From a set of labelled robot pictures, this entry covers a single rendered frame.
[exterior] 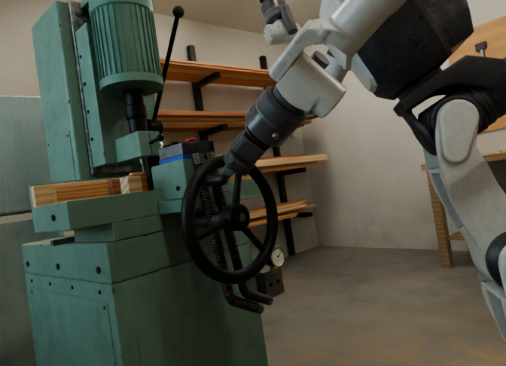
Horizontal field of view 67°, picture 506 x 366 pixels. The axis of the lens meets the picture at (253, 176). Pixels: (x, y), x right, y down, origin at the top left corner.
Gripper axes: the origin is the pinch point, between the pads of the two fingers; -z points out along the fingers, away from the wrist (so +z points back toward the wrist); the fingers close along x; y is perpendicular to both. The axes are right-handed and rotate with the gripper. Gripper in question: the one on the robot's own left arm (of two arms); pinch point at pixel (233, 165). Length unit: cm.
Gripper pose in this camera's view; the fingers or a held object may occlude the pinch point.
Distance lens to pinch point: 77.5
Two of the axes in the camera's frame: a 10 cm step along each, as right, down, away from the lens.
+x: 2.6, -5.3, 8.1
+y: -7.9, -6.0, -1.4
